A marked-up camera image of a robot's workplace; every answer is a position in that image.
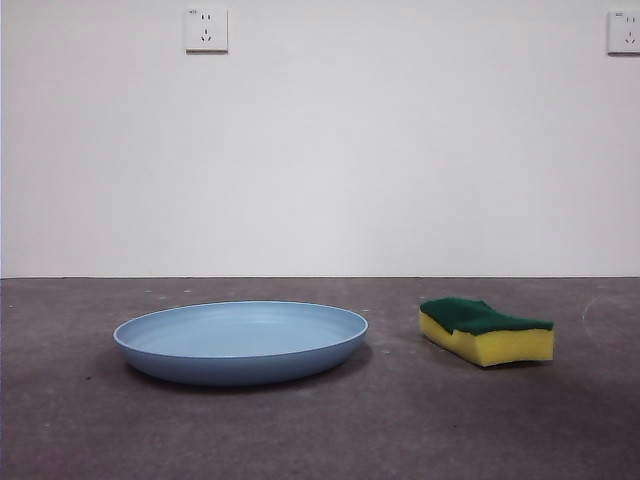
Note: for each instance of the yellow sponge with green pad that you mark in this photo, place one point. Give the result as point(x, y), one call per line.
point(500, 347)

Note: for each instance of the white wall socket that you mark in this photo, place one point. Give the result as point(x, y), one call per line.
point(625, 32)
point(207, 30)

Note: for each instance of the light blue round plate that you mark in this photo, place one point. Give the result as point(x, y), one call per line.
point(240, 345)

